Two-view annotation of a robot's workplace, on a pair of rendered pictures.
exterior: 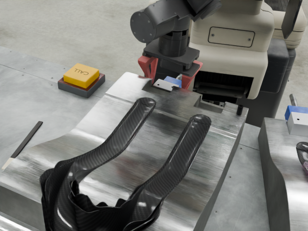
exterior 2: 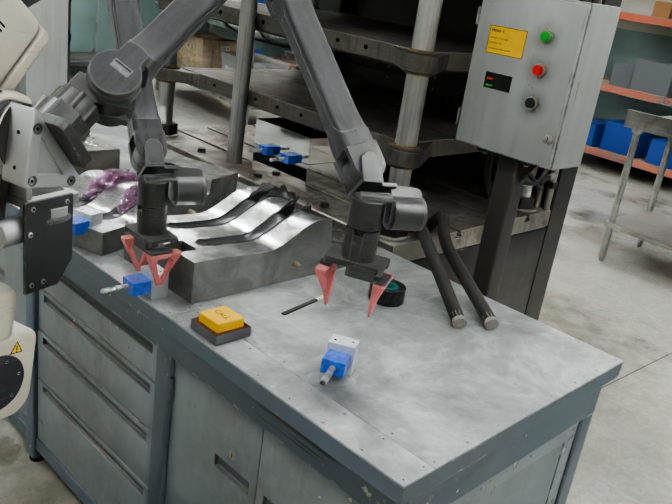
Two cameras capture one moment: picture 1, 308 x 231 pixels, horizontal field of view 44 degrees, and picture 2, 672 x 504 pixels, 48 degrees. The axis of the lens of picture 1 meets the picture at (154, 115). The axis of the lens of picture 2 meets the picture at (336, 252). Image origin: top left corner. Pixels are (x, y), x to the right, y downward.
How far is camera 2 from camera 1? 201 cm
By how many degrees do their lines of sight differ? 117
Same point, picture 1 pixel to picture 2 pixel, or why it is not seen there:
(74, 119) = (251, 308)
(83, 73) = (220, 312)
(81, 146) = (273, 234)
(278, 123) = (99, 228)
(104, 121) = (244, 246)
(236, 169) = not seen: hidden behind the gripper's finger
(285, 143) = (115, 222)
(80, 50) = not seen: outside the picture
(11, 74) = (298, 366)
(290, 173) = not seen: hidden behind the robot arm
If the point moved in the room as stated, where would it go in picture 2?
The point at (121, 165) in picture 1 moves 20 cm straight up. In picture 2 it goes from (256, 220) to (265, 134)
